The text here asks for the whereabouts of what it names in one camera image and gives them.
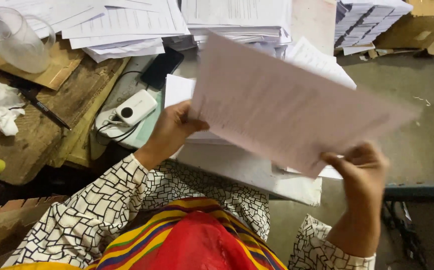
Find corrugated cardboard carton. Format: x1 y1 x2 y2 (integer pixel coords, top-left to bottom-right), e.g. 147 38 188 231
0 195 70 265

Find pink printed paper sheet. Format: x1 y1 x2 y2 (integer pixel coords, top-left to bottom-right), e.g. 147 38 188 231
188 31 420 179

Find white flat device box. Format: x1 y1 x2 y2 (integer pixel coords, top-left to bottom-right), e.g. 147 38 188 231
95 55 165 150

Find striped red yellow scarf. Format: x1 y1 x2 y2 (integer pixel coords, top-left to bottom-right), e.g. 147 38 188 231
0 197 289 270

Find person's right hand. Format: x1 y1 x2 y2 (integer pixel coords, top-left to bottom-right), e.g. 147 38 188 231
321 141 390 241

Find crumpled white tissue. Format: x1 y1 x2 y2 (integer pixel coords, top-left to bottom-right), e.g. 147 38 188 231
0 80 27 137

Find person's left hand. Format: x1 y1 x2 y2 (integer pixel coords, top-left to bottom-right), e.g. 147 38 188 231
134 100 210 171

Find white paper stack on table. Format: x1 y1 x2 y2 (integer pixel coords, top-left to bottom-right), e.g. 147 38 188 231
164 73 343 208

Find black pen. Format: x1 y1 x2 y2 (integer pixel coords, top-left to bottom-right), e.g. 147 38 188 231
16 87 73 132

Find clear plastic jug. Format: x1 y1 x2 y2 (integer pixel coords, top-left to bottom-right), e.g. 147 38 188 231
0 7 56 74

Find flattened brown cardboard sheets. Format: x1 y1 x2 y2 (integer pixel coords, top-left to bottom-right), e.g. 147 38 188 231
0 36 132 187

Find stack of white paper bundles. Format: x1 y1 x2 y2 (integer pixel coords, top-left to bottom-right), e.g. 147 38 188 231
334 0 415 49

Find white power bank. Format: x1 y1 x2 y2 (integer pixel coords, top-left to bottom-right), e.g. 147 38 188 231
115 89 159 127

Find white printed paper sheet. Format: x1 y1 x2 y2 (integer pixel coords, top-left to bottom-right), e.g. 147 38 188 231
284 36 358 91

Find black cable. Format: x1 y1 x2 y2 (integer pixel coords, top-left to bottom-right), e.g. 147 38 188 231
95 70 145 147

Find heap of white printed papers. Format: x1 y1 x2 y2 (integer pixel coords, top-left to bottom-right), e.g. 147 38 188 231
0 0 293 64

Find brown cardboard box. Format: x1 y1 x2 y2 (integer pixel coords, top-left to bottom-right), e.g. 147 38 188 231
373 0 434 57

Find blue metal table frame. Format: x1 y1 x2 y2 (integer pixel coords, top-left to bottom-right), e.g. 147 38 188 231
383 181 434 203

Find black smartphone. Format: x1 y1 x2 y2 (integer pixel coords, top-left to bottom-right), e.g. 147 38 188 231
140 46 185 91

